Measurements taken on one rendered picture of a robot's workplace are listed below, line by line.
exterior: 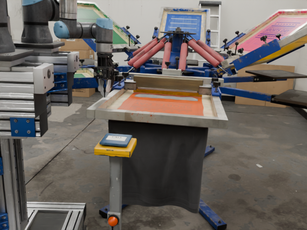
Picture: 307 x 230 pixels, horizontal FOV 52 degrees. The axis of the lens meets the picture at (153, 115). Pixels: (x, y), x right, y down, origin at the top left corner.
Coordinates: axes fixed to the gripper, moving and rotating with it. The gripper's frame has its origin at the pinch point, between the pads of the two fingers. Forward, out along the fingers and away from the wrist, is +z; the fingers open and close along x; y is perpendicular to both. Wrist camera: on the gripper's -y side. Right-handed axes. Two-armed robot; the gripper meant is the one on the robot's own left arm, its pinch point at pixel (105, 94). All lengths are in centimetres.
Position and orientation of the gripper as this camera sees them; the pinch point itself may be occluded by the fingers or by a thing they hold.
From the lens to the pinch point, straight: 155.5
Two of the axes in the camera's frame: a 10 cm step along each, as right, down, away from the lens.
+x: 9.9, 0.8, -1.1
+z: -0.5, 9.7, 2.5
